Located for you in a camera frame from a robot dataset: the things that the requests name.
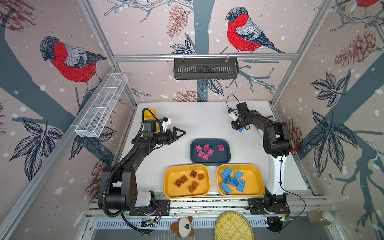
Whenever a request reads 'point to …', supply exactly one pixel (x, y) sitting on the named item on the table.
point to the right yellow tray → (252, 175)
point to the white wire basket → (101, 104)
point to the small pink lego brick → (205, 156)
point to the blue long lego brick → (226, 188)
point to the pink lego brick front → (201, 154)
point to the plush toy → (183, 227)
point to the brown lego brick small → (200, 176)
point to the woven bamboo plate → (233, 225)
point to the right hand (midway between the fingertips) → (236, 125)
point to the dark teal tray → (218, 157)
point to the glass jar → (320, 217)
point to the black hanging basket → (190, 70)
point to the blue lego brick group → (241, 185)
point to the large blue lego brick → (226, 173)
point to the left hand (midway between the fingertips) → (181, 135)
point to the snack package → (280, 145)
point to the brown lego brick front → (183, 179)
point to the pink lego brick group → (210, 151)
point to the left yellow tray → (172, 172)
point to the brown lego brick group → (191, 189)
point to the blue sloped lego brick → (238, 175)
